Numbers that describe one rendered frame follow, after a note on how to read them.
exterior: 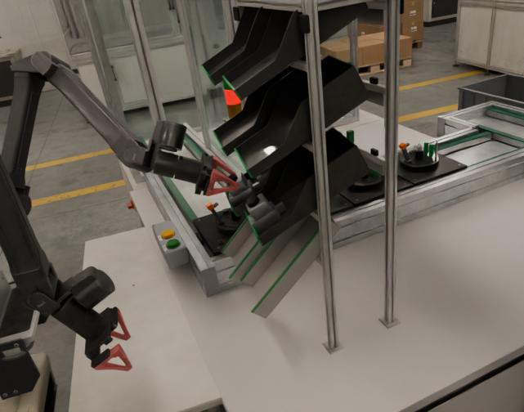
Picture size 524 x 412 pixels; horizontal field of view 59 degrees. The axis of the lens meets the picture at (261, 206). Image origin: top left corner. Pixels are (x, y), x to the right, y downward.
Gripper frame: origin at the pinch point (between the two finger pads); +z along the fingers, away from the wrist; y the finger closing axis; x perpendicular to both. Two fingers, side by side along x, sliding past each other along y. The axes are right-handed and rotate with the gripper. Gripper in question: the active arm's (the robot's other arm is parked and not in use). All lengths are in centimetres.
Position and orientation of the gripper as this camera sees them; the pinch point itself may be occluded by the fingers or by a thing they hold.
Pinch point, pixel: (235, 181)
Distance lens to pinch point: 113.6
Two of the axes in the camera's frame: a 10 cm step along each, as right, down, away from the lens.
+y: -0.7, -5.4, 8.4
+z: 9.5, 2.3, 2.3
